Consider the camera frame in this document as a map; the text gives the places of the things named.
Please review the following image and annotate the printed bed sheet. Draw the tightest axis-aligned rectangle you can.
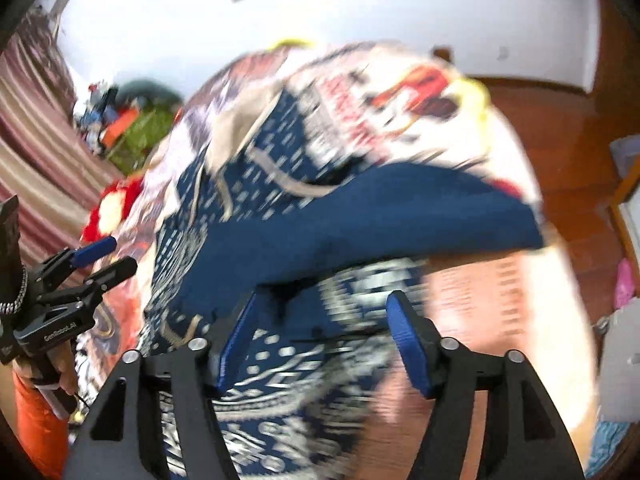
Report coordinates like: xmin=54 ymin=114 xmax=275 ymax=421
xmin=75 ymin=40 xmax=601 ymax=480

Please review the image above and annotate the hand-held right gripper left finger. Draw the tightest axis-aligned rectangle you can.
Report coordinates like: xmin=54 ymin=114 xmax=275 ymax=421
xmin=62 ymin=290 xmax=262 ymax=480

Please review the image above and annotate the red plush blanket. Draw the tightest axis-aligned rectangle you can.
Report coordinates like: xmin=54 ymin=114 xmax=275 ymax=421
xmin=81 ymin=177 xmax=147 ymax=244

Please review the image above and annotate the white plastic bag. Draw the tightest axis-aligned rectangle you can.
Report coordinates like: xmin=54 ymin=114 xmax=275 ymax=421
xmin=592 ymin=297 xmax=640 ymax=422

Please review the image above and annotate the pink bag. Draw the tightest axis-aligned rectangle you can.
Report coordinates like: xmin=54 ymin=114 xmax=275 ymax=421
xmin=614 ymin=258 xmax=637 ymax=309

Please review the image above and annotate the person's left hand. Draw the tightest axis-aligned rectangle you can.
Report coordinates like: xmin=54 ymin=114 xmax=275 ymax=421
xmin=12 ymin=344 xmax=81 ymax=397

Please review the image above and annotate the yellow cloth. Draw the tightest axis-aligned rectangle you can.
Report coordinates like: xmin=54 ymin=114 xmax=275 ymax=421
xmin=269 ymin=36 xmax=317 ymax=52

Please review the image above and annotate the person's left forearm orange sleeve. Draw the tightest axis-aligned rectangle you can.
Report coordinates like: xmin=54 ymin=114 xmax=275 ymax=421
xmin=11 ymin=372 xmax=72 ymax=479

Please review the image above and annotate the white storage box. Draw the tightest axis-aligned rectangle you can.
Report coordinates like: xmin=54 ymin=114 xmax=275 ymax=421
xmin=609 ymin=135 xmax=640 ymax=181

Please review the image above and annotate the striped curtain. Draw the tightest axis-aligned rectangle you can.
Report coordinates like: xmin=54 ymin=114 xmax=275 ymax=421
xmin=0 ymin=10 xmax=122 ymax=281

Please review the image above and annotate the wooden furniture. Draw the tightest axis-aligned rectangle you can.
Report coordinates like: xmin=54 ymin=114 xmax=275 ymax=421
xmin=606 ymin=157 xmax=640 ymax=274

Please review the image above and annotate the green cloth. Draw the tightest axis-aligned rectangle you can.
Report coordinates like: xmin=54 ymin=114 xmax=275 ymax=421
xmin=107 ymin=107 xmax=177 ymax=174

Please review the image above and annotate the pile of assorted clutter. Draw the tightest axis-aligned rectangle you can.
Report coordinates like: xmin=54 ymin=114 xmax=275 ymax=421
xmin=74 ymin=81 xmax=122 ymax=157

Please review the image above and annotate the dark grey round cushion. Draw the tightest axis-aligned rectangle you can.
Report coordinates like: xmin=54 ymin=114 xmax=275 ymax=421
xmin=115 ymin=77 xmax=184 ymax=111

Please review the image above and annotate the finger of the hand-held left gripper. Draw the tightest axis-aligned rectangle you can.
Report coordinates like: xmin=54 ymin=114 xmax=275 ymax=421
xmin=39 ymin=256 xmax=139 ymax=319
xmin=32 ymin=235 xmax=119 ymax=292

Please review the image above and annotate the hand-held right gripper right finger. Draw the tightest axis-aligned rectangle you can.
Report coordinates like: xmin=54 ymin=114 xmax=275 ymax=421
xmin=386 ymin=290 xmax=586 ymax=480

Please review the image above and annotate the blue patterned garment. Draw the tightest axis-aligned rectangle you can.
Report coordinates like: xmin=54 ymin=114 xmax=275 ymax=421
xmin=137 ymin=87 xmax=546 ymax=480

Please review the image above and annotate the light blue cloth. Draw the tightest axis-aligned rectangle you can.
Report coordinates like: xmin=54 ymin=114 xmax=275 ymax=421
xmin=585 ymin=420 xmax=632 ymax=479

